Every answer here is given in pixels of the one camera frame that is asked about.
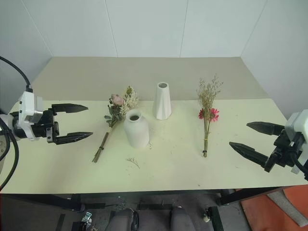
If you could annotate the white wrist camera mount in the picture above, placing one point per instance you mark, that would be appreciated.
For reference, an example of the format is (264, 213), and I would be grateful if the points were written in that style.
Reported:
(26, 106)
(297, 125)

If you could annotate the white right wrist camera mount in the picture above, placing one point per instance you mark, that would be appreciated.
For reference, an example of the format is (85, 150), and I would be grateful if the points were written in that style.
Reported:
(297, 125)

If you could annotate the black metal table frame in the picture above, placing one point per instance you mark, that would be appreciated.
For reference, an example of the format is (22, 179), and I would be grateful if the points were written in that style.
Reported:
(240, 195)

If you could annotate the small dried twig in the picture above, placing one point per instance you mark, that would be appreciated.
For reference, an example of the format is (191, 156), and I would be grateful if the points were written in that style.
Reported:
(133, 161)

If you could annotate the round white ceramic vase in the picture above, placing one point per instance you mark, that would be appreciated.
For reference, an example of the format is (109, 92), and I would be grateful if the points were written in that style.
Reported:
(137, 131)

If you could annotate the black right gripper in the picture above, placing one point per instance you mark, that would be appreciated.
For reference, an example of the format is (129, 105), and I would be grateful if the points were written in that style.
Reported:
(284, 149)

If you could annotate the tall white conical vase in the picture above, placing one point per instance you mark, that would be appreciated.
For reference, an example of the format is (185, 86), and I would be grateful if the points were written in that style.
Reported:
(162, 103)

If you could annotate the white caster wheel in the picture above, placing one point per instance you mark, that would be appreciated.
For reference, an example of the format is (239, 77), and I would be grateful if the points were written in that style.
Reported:
(206, 217)

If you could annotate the silver caster wheel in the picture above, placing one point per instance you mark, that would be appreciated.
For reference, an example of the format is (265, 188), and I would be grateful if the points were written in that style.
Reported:
(87, 217)

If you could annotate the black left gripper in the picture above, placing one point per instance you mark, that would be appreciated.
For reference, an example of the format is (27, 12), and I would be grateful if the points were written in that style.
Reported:
(44, 125)

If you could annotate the orange floor mat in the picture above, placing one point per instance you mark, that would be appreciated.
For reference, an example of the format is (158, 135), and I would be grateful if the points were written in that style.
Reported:
(257, 209)

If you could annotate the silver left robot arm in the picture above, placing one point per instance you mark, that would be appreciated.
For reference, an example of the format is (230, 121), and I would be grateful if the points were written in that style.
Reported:
(16, 126)

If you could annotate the pink rose dried bouquet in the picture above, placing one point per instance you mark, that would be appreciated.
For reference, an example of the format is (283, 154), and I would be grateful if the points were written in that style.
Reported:
(118, 108)

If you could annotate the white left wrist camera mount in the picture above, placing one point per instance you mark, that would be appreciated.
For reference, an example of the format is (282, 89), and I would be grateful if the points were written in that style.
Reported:
(26, 106)

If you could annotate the red daisy dried bouquet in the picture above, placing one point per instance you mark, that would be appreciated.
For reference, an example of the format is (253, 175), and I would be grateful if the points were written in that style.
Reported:
(206, 106)

